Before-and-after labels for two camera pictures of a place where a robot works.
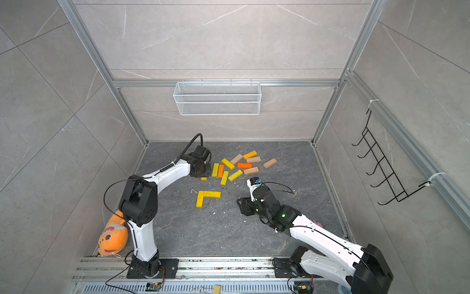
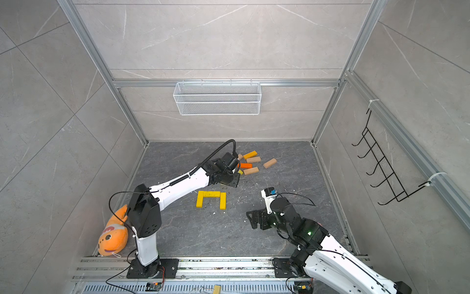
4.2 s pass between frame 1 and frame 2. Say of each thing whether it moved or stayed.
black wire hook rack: stayed
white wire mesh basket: stayed
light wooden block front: stayed
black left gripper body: moved
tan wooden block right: stayed
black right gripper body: moved
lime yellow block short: moved
